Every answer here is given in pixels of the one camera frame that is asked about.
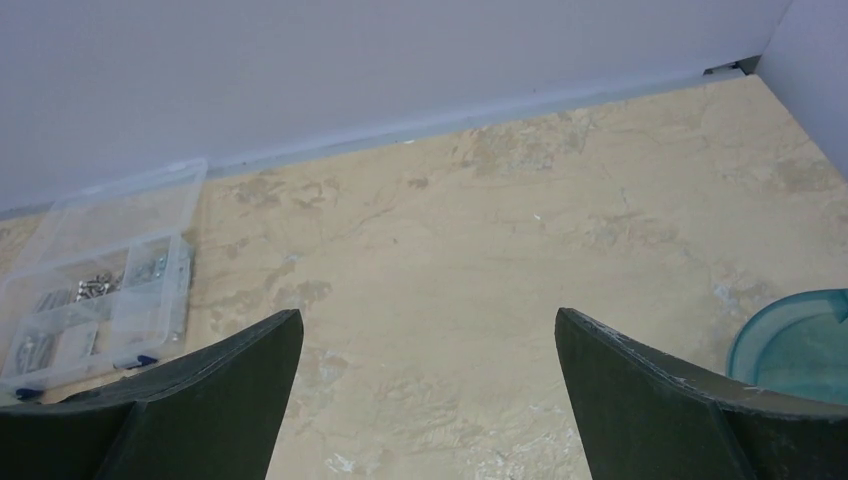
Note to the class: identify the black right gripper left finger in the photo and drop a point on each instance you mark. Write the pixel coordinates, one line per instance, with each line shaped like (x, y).
(212, 414)

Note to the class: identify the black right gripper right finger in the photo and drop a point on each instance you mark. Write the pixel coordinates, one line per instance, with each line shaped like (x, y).
(644, 414)

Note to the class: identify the teal translucent plastic tub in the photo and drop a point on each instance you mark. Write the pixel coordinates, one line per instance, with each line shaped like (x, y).
(796, 345)

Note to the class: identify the clear plastic screw organizer box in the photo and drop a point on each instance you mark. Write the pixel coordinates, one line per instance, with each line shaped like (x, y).
(102, 285)

